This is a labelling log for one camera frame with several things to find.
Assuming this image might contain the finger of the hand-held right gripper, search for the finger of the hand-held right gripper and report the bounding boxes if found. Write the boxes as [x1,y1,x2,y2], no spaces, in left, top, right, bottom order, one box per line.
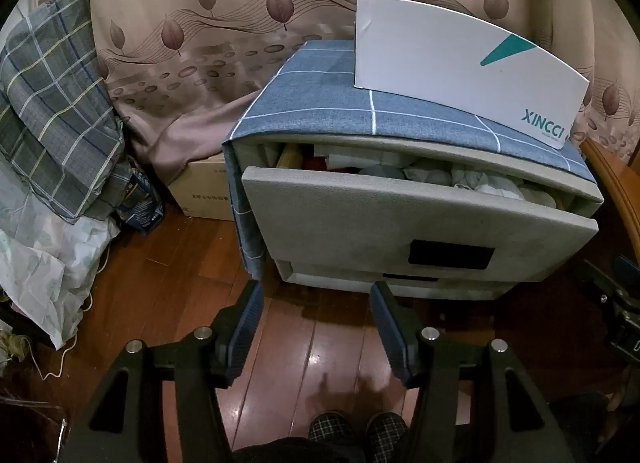
[575,254,640,305]

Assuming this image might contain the brown cardboard box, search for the brown cardboard box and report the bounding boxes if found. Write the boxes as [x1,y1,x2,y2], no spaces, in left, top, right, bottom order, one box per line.
[167,153,236,222]

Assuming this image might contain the grey lower drawer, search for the grey lower drawer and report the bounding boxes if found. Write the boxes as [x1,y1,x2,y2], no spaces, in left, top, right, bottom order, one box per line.
[289,270,501,295]

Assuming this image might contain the white cardboard box teal mark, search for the white cardboard box teal mark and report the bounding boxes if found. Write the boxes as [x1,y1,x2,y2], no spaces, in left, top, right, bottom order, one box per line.
[353,0,591,151]

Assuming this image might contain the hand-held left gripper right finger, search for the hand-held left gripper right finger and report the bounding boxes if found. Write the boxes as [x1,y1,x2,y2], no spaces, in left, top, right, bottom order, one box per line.
[370,280,566,463]

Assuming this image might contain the blue checked cover cloth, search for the blue checked cover cloth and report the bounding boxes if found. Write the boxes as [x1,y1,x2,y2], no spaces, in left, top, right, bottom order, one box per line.
[222,40,593,280]

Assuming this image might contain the plaid slipper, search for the plaid slipper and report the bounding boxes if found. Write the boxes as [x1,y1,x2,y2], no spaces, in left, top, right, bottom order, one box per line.
[307,410,353,449]
[365,412,408,460]

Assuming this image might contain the grey upholstered wooden drawer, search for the grey upholstered wooden drawer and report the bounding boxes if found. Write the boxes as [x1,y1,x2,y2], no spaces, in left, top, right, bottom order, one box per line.
[241,140,601,296]

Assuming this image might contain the person's dark trousers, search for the person's dark trousers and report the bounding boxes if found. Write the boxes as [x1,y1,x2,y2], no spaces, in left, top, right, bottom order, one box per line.
[232,435,401,463]

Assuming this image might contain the grey plaid blanket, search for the grey plaid blanket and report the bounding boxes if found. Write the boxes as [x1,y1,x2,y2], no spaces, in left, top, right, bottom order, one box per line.
[0,0,133,224]

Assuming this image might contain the blue packet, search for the blue packet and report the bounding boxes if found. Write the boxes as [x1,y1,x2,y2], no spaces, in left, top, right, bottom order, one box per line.
[117,158,166,235]

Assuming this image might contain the wooden furniture frame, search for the wooden furniture frame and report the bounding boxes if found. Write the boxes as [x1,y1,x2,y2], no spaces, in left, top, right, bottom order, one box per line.
[580,138,640,264]

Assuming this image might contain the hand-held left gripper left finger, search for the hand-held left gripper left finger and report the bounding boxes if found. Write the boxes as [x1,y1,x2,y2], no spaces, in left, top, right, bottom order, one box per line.
[62,280,266,463]

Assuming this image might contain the beige leaf-print curtain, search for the beige leaf-print curtain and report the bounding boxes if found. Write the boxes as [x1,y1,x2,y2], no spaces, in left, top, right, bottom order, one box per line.
[30,0,640,190]

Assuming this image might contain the pale blue underwear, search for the pale blue underwear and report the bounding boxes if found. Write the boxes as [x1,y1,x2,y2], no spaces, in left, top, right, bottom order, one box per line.
[359,165,407,182]

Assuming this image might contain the white cable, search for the white cable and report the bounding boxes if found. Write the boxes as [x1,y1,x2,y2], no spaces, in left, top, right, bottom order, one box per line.
[30,243,112,382]

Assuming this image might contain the white floral bedding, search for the white floral bedding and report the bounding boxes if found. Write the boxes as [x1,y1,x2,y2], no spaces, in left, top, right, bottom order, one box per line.
[0,158,121,351]

